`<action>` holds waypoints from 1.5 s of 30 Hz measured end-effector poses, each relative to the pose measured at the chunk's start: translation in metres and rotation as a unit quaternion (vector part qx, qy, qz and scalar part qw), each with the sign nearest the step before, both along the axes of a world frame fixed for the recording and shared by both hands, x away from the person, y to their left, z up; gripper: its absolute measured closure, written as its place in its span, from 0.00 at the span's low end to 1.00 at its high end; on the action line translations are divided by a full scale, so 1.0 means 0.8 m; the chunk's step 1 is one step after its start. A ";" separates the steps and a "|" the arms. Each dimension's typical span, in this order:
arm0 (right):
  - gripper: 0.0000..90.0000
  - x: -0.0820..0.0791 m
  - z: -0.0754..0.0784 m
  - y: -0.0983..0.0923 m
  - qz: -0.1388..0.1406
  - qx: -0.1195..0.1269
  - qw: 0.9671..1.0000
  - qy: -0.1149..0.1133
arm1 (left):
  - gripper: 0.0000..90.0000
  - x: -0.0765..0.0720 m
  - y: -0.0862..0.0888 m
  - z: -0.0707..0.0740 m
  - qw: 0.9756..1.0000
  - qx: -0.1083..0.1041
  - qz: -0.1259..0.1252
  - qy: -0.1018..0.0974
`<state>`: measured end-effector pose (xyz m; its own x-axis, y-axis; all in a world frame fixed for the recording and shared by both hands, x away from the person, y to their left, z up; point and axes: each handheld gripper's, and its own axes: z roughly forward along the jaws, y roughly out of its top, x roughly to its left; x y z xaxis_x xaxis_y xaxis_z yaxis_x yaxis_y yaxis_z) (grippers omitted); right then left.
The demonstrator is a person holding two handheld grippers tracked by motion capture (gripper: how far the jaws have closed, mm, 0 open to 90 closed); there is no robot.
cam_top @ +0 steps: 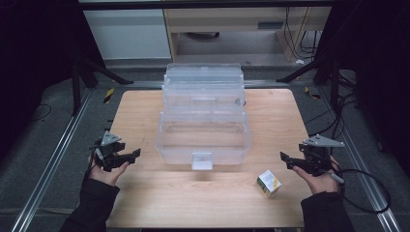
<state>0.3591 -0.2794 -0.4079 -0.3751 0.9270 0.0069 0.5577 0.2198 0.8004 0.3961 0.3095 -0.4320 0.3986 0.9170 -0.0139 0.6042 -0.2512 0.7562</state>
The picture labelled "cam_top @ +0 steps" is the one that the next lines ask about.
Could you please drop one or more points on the small white plug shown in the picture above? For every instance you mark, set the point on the small white plug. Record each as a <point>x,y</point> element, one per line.
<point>299,61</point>

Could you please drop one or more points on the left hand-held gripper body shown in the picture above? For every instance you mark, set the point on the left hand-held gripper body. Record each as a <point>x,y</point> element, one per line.
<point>109,151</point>

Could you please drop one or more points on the small white green yellow box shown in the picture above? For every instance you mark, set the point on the small white green yellow box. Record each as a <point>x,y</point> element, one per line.
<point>268,183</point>

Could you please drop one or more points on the person's left hand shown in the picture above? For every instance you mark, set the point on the person's left hand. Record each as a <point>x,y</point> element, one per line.
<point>104,176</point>

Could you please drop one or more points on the black metal stand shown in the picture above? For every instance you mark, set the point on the black metal stand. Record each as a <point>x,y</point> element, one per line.
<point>76,87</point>
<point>335,80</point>

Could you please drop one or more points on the person's right hand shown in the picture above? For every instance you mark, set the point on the person's right hand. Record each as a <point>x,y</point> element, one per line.
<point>322,183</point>

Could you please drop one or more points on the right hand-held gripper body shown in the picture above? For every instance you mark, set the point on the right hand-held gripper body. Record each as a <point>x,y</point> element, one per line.
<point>317,158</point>

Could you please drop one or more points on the clear plastic storage box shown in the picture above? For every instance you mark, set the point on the clear plastic storage box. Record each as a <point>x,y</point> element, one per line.
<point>203,138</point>

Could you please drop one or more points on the long metal floor rail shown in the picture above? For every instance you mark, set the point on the long metal floor rail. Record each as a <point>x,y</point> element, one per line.
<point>364,180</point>
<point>48,167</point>

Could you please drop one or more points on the white cabinet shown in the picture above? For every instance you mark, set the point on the white cabinet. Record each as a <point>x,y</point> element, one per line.
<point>129,35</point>

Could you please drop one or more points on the dark object under desk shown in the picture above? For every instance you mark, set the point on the dark object under desk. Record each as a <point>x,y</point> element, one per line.
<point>203,34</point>

